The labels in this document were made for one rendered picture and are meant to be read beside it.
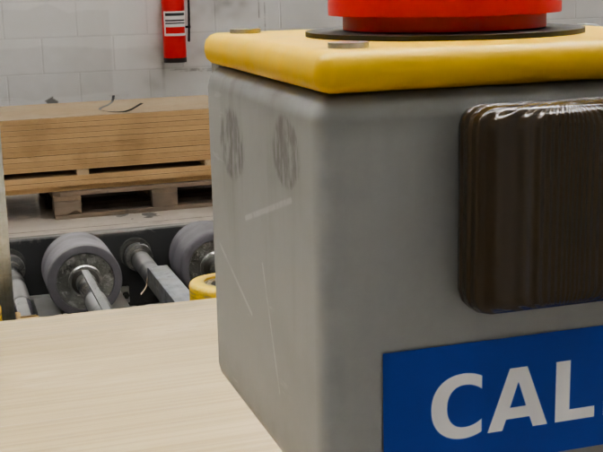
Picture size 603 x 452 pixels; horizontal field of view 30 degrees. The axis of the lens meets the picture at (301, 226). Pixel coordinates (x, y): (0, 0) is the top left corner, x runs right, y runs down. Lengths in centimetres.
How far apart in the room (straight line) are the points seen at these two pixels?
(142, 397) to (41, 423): 9
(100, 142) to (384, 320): 599
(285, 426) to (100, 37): 723
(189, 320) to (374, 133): 97
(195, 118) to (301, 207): 607
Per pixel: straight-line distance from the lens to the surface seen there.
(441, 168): 16
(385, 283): 16
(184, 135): 623
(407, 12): 18
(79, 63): 739
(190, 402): 92
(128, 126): 616
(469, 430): 18
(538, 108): 16
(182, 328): 110
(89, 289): 160
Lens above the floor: 123
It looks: 12 degrees down
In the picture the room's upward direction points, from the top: 1 degrees counter-clockwise
